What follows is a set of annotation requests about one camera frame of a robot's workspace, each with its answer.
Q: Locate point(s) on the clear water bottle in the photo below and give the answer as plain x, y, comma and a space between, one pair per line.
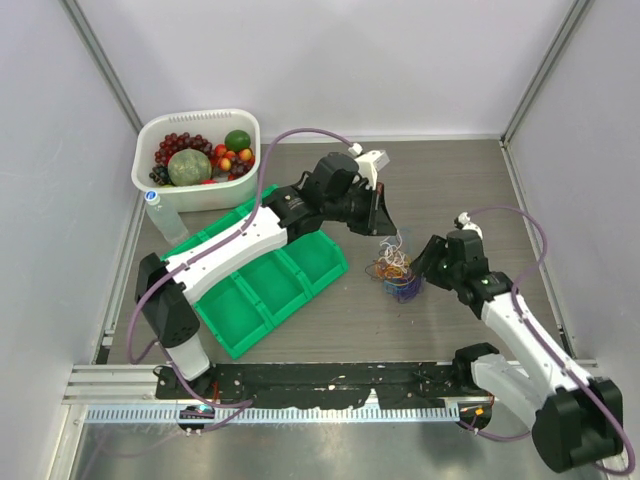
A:
165, 218

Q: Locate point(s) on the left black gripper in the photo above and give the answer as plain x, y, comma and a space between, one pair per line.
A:
383, 225

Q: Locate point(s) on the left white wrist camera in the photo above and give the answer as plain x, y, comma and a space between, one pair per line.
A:
370, 164

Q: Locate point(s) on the green compartment tray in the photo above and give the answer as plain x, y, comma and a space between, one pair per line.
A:
247, 288

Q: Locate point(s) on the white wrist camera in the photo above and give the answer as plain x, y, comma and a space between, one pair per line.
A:
464, 222
370, 164

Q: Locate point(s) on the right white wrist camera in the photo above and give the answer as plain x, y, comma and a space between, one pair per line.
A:
464, 222

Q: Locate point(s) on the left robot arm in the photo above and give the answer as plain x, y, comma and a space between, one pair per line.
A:
339, 189

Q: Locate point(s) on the white plastic basket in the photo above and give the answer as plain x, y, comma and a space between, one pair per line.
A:
214, 125

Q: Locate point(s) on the green lime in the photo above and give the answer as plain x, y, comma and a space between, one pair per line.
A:
237, 140

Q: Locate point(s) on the dark grape bunch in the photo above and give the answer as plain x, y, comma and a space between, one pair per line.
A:
160, 176

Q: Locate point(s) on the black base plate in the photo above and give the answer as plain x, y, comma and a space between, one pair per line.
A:
339, 386

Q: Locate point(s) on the red yellow cherries bunch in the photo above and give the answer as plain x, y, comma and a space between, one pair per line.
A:
230, 165

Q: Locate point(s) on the red grape bunch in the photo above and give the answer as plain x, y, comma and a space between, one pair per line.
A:
174, 143

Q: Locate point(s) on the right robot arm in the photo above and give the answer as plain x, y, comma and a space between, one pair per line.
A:
574, 419

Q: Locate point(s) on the white slotted cable duct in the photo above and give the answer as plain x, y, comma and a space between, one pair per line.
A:
185, 414

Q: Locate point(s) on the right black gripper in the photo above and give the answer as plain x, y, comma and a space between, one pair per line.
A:
425, 264

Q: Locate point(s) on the green melon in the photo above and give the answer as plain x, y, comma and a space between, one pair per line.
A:
189, 167

